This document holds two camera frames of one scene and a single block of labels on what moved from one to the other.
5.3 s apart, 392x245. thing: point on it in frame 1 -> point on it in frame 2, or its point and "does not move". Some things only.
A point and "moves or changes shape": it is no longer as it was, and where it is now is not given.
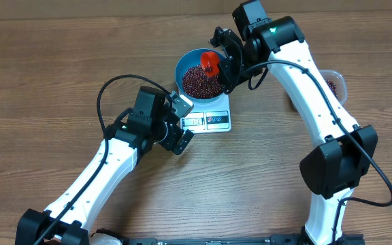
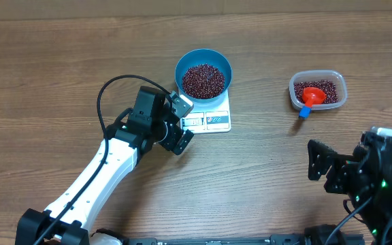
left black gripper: (170, 143) does not move
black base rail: (274, 240) does not move
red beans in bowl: (199, 85) does not move
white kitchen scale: (208, 118) does not move
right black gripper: (232, 77) -> (344, 172)
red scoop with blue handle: (210, 62) moves or changes shape
